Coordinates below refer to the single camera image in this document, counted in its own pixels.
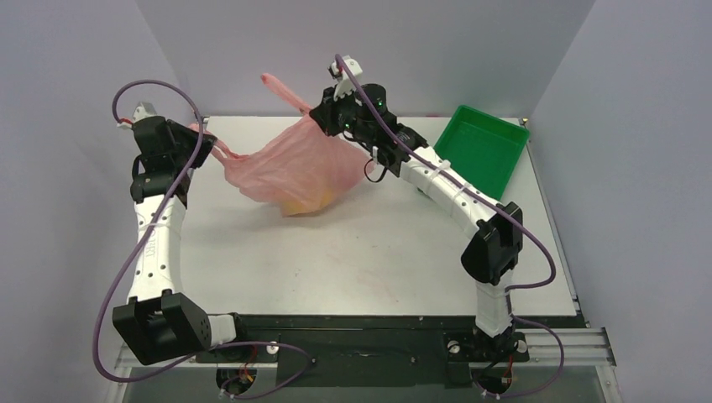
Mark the pink plastic bag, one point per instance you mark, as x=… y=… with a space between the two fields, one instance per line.
x=301 y=170

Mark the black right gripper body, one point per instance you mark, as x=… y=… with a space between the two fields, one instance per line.
x=324 y=112

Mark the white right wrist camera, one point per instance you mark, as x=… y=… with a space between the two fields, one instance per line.
x=343 y=70

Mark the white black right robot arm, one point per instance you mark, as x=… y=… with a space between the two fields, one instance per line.
x=495 y=240

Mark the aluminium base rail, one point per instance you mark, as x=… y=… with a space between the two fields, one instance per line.
x=573 y=346

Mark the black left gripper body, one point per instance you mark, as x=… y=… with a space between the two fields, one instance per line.
x=186 y=143

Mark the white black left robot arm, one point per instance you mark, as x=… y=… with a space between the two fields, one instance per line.
x=158 y=322

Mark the green plastic tray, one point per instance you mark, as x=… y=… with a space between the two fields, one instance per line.
x=482 y=148

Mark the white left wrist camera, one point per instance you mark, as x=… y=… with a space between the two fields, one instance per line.
x=142 y=111

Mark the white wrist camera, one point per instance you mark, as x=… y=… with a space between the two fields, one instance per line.
x=142 y=111
x=343 y=70

